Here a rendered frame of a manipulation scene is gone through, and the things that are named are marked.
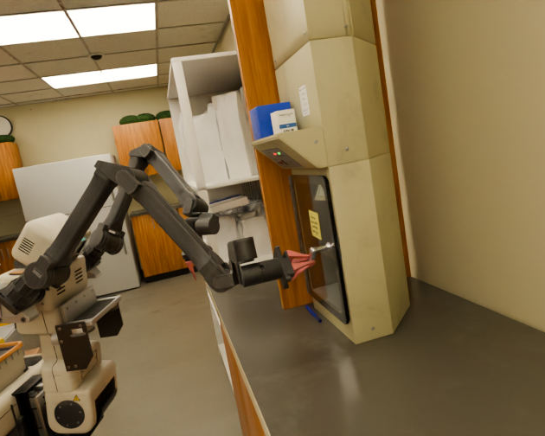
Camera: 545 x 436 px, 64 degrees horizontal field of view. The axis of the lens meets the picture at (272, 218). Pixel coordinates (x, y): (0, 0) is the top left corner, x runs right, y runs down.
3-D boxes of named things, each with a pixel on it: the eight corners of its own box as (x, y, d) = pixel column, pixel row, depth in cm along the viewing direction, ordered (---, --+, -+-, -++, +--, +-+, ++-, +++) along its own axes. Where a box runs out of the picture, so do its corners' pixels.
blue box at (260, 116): (285, 136, 133) (280, 105, 132) (295, 132, 123) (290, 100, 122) (253, 141, 131) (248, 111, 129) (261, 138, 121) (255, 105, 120)
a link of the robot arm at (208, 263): (131, 182, 127) (111, 179, 116) (144, 169, 126) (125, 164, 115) (229, 291, 121) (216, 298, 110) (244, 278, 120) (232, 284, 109)
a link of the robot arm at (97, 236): (148, 152, 182) (130, 141, 175) (169, 154, 174) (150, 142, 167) (107, 253, 174) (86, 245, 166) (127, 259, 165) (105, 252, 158)
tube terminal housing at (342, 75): (381, 289, 150) (349, 60, 139) (439, 320, 119) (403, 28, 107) (313, 307, 144) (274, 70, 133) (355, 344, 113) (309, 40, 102)
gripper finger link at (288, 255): (311, 243, 117) (278, 251, 115) (321, 266, 113) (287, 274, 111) (308, 255, 123) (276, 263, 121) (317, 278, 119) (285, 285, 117)
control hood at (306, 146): (290, 167, 137) (285, 136, 136) (329, 166, 106) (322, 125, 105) (255, 174, 135) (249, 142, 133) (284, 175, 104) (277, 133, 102)
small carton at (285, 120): (291, 133, 119) (287, 111, 118) (298, 131, 114) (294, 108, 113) (273, 136, 117) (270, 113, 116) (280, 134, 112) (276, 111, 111)
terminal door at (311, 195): (311, 294, 143) (291, 174, 137) (349, 326, 113) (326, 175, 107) (309, 294, 143) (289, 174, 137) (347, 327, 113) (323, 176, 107)
